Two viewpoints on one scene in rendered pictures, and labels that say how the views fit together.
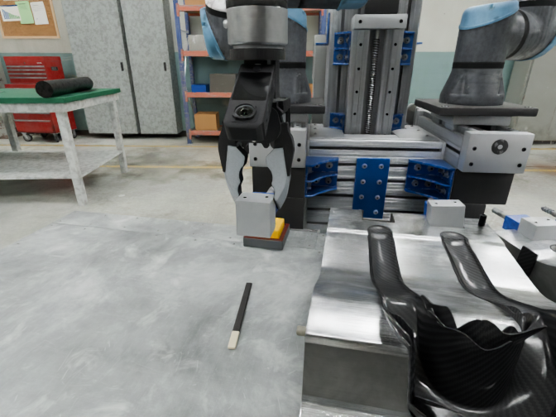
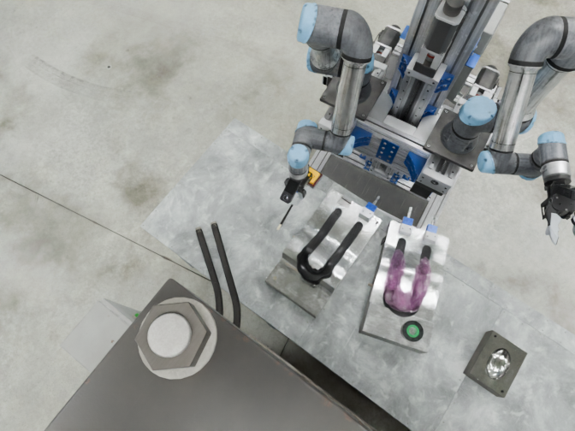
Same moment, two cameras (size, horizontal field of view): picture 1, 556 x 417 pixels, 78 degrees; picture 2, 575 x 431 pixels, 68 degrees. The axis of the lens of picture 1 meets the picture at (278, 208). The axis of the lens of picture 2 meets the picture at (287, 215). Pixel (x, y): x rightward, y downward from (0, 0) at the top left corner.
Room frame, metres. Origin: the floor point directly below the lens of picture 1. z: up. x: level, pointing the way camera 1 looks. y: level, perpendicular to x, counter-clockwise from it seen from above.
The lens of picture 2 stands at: (-0.17, -0.26, 2.64)
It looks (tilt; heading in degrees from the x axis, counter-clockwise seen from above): 70 degrees down; 28
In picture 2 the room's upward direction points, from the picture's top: 3 degrees counter-clockwise
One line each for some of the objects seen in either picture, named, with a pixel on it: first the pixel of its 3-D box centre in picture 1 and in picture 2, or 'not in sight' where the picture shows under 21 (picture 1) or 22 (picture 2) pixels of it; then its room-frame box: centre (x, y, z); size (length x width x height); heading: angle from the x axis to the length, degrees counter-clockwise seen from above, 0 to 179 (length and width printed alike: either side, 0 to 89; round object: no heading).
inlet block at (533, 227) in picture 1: (517, 222); (407, 221); (0.58, -0.45, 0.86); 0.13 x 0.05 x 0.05; 6
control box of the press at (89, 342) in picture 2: not in sight; (187, 359); (-0.34, 0.17, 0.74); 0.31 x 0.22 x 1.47; 78
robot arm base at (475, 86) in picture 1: (473, 83); (463, 132); (0.94, -0.51, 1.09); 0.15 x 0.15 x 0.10
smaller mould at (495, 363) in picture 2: not in sight; (494, 363); (0.17, -0.97, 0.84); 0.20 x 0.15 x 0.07; 168
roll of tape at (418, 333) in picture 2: not in sight; (411, 331); (0.13, -0.61, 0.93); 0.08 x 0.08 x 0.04
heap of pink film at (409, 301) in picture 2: not in sight; (407, 280); (0.32, -0.53, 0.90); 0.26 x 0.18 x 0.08; 6
